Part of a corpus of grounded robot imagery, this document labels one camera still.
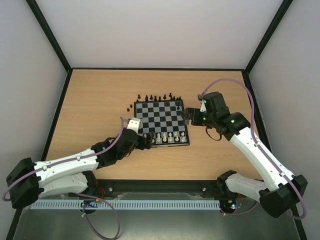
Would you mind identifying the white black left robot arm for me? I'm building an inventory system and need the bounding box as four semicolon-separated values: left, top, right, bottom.
6;128;155;209

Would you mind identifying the black front frame rail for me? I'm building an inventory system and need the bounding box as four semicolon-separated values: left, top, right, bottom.
24;178;291;198

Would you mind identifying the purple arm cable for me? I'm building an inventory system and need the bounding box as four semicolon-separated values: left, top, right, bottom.
199;78;308;220
2;116;121;239

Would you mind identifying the black chess piece row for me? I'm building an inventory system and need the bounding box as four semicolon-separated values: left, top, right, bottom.
136;92;182;103

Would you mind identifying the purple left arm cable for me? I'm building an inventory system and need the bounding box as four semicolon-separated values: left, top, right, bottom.
2;116;121;239

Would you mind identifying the white slotted cable duct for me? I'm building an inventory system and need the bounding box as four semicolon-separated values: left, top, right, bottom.
30;199;221;211

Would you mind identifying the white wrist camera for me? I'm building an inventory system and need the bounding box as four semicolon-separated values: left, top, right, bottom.
198;94;207;113
127;117;143;134

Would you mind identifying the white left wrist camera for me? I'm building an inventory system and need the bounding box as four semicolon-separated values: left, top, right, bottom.
127;117;143;134

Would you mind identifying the black frame post left rear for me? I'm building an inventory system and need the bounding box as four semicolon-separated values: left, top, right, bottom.
26;0;72;73

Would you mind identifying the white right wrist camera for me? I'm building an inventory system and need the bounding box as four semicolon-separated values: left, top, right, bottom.
198;94;207;113

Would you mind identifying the black frame post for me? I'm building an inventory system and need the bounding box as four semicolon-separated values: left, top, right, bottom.
26;0;72;73
245;0;293;74

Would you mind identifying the black white chessboard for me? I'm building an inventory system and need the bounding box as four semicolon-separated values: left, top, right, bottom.
134;100;190;148

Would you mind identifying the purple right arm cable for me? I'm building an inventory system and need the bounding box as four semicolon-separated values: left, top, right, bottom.
199;78;308;220

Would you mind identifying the black frame post right rear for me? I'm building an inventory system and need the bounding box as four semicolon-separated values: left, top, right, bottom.
245;0;293;74

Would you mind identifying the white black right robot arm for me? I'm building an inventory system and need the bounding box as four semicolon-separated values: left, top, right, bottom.
183;92;308;218

